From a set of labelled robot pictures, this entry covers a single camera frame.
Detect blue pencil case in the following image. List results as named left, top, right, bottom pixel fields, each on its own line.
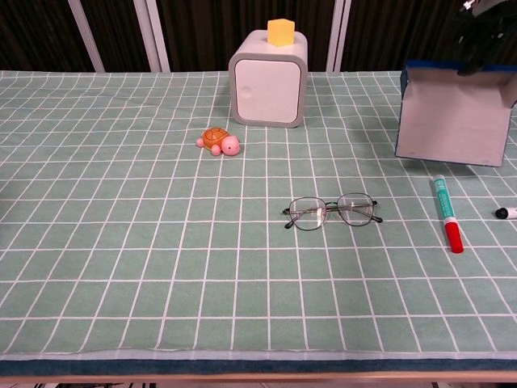
left=394, top=59, right=517, bottom=168

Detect green marker red cap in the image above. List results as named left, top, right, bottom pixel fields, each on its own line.
left=429, top=174, right=465, bottom=255

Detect pink orange turtle toy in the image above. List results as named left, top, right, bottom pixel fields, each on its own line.
left=195, top=127, right=241, bottom=157

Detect black pleated curtain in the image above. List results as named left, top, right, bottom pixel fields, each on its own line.
left=0, top=0, right=517, bottom=73

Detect white frame post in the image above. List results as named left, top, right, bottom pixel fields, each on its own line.
left=326, top=0, right=352, bottom=73
left=132, top=0, right=171, bottom=73
left=67, top=0, right=106, bottom=73

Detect green checked tablecloth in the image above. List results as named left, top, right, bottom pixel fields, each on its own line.
left=0, top=70, right=517, bottom=361

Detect thin metal eyeglasses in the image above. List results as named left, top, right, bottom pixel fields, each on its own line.
left=282, top=192, right=384, bottom=232

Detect white cube cabinet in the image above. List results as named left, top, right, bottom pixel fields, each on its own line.
left=228, top=30, right=309, bottom=129

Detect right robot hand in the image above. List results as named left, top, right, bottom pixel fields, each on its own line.
left=454, top=0, right=517, bottom=77

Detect yellow foam cube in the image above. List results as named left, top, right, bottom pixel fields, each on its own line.
left=267, top=18, right=296, bottom=48

